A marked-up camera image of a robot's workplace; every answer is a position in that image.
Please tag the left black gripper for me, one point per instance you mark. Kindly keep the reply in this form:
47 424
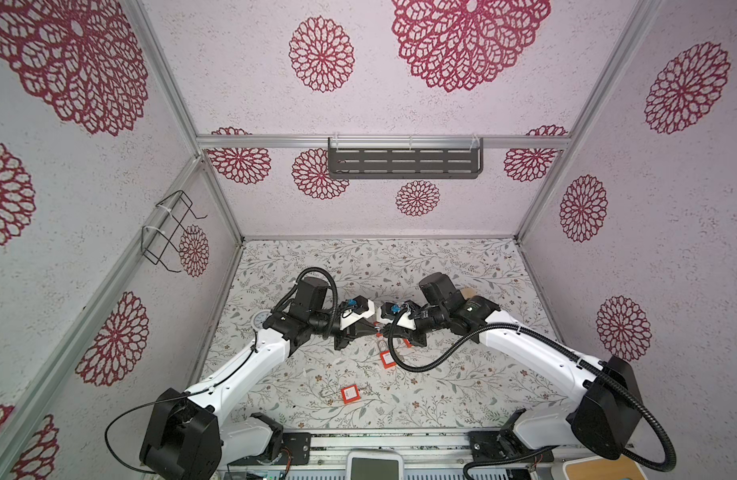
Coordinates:
371 330

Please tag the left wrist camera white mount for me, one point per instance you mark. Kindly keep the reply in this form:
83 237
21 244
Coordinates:
354 310

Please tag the white tablet device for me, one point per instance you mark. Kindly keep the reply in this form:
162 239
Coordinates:
371 464

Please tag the black wire wall basket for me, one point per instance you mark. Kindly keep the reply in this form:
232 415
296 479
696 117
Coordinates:
177 243

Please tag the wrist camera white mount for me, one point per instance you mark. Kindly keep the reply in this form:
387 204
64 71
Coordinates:
398 313
354 310

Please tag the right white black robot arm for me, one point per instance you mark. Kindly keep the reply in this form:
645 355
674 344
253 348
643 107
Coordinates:
593 416

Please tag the dark grey wall shelf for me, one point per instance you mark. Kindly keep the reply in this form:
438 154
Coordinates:
363 162

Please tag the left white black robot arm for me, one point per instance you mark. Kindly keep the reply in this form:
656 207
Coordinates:
190 434

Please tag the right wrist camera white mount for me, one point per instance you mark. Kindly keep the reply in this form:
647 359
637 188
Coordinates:
398 313

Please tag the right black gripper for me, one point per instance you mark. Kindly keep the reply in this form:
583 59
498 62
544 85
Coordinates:
415 340

